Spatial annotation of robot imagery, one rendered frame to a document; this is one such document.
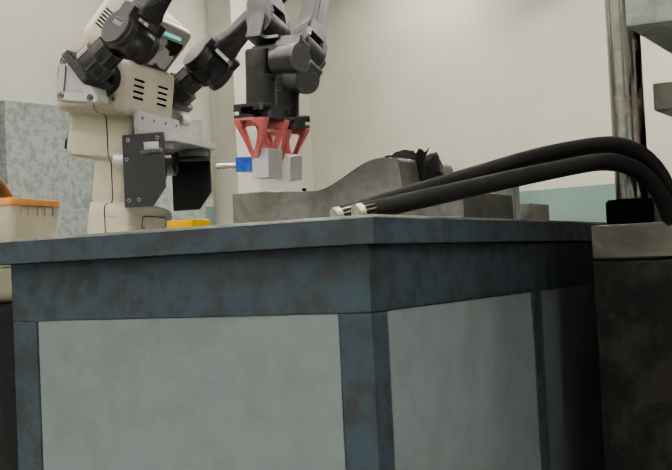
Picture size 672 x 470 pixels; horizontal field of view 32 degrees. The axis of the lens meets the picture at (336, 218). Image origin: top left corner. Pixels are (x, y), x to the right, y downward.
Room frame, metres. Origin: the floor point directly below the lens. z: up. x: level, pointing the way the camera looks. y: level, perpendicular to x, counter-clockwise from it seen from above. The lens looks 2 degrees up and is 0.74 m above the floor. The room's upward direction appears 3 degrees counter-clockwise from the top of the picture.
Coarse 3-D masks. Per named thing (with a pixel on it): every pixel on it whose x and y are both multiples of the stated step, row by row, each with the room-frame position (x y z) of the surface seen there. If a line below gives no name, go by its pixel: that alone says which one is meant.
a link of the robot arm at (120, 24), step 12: (132, 0) 2.44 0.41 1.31; (144, 0) 2.42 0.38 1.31; (156, 0) 2.42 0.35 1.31; (168, 0) 2.44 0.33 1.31; (120, 12) 2.41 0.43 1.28; (132, 12) 2.40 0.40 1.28; (144, 12) 2.41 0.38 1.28; (156, 12) 2.43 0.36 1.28; (108, 24) 2.42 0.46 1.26; (120, 24) 2.40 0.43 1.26; (132, 24) 2.39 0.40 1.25; (156, 24) 2.44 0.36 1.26; (108, 36) 2.41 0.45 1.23; (120, 36) 2.39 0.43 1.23; (132, 36) 2.40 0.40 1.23; (156, 36) 2.46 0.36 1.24; (156, 48) 2.45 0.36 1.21; (144, 60) 2.46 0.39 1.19
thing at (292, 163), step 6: (288, 156) 2.47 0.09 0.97; (294, 156) 2.48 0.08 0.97; (300, 156) 2.50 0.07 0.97; (282, 162) 2.48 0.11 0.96; (288, 162) 2.47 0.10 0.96; (294, 162) 2.48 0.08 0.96; (300, 162) 2.51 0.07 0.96; (282, 168) 2.48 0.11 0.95; (288, 168) 2.47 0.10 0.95; (294, 168) 2.49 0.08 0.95; (300, 168) 2.51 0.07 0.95; (282, 174) 2.48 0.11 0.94; (288, 174) 2.48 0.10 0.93; (294, 174) 2.49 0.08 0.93; (300, 174) 2.51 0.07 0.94; (276, 180) 2.49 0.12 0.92; (282, 180) 2.49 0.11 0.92; (288, 180) 2.48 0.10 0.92; (294, 180) 2.49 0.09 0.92
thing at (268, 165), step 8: (264, 152) 2.16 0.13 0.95; (272, 152) 2.17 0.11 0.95; (280, 152) 2.19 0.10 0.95; (240, 160) 2.19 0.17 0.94; (248, 160) 2.18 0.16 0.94; (256, 160) 2.17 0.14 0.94; (264, 160) 2.16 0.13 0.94; (272, 160) 2.17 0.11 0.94; (280, 160) 2.19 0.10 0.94; (224, 168) 2.23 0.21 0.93; (232, 168) 2.22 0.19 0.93; (240, 168) 2.19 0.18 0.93; (248, 168) 2.18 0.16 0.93; (256, 168) 2.17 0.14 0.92; (264, 168) 2.16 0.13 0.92; (272, 168) 2.17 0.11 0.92; (280, 168) 2.19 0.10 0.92; (256, 176) 2.17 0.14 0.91; (264, 176) 2.16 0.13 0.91; (272, 176) 2.17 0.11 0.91; (280, 176) 2.19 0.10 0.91
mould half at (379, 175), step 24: (360, 168) 2.21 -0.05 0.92; (384, 168) 2.18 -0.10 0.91; (408, 168) 2.21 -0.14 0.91; (264, 192) 2.31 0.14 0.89; (288, 192) 2.29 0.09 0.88; (312, 192) 2.26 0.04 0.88; (336, 192) 2.23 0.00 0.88; (360, 192) 2.21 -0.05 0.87; (240, 216) 2.34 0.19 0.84; (264, 216) 2.31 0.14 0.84; (288, 216) 2.29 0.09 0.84; (312, 216) 2.26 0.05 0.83; (456, 216) 2.12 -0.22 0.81; (480, 216) 2.18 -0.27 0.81; (504, 216) 2.29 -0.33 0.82
